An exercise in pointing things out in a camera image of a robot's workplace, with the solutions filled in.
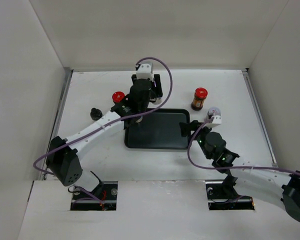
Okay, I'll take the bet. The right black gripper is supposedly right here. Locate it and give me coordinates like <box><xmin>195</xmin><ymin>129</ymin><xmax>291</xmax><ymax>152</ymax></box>
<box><xmin>179</xmin><ymin>119</ymin><xmax>215</xmax><ymax>160</ymax></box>

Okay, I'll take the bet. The peppercorn bottle silver cap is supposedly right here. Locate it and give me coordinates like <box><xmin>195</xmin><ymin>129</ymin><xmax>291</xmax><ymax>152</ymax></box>
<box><xmin>150</xmin><ymin>97</ymin><xmax>162</xmax><ymax>105</ymax></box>

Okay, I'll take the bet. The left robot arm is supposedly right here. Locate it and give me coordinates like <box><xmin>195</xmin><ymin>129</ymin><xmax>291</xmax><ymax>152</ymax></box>
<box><xmin>46</xmin><ymin>73</ymin><xmax>163</xmax><ymax>200</ymax></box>

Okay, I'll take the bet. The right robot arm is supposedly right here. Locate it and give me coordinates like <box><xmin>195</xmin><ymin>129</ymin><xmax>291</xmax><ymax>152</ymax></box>
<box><xmin>179</xmin><ymin>120</ymin><xmax>300</xmax><ymax>223</ymax></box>

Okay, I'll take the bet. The small jar pink label lid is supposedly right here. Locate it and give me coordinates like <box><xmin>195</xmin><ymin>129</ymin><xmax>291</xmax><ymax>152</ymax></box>
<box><xmin>206</xmin><ymin>107</ymin><xmax>221</xmax><ymax>119</ymax></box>

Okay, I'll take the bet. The dark sauce jar red lid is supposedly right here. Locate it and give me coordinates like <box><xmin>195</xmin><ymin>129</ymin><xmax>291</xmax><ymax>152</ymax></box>
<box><xmin>111</xmin><ymin>91</ymin><xmax>126</xmax><ymax>104</ymax></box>

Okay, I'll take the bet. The orange sauce jar red lid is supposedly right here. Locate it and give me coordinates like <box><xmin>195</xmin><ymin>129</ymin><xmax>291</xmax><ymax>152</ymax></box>
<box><xmin>191</xmin><ymin>87</ymin><xmax>208</xmax><ymax>111</ymax></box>

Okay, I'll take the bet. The black rectangular tray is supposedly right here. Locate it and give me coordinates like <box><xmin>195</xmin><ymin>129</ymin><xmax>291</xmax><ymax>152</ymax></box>
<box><xmin>124</xmin><ymin>108</ymin><xmax>190</xmax><ymax>150</ymax></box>

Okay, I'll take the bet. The grinder bottle black knob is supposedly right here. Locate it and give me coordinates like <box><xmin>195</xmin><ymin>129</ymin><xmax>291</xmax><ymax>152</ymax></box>
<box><xmin>90</xmin><ymin>107</ymin><xmax>103</xmax><ymax>121</ymax></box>

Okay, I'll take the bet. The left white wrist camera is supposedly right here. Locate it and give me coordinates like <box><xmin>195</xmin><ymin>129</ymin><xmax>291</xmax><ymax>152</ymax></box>
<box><xmin>135</xmin><ymin>62</ymin><xmax>154</xmax><ymax>81</ymax></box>

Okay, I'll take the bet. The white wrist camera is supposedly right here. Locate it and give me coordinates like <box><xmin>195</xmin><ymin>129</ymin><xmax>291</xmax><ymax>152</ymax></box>
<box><xmin>135</xmin><ymin>62</ymin><xmax>154</xmax><ymax>81</ymax></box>
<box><xmin>208</xmin><ymin>115</ymin><xmax>222</xmax><ymax>128</ymax></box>

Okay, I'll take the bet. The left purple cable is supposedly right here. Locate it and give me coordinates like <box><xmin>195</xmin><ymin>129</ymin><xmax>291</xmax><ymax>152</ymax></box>
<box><xmin>32</xmin><ymin>56</ymin><xmax>173</xmax><ymax>176</ymax></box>

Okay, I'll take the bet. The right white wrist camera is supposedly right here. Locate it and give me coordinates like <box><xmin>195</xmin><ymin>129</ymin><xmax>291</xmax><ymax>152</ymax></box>
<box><xmin>208</xmin><ymin>115</ymin><xmax>222</xmax><ymax>128</ymax></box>

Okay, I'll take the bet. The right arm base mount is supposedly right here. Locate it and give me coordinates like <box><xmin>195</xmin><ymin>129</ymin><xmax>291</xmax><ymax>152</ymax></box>
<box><xmin>205</xmin><ymin>177</ymin><xmax>255</xmax><ymax>211</ymax></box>

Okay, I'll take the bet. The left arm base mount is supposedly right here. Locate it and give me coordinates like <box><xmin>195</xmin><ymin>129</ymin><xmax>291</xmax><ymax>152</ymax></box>
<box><xmin>67</xmin><ymin>181</ymin><xmax>119</xmax><ymax>212</ymax></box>

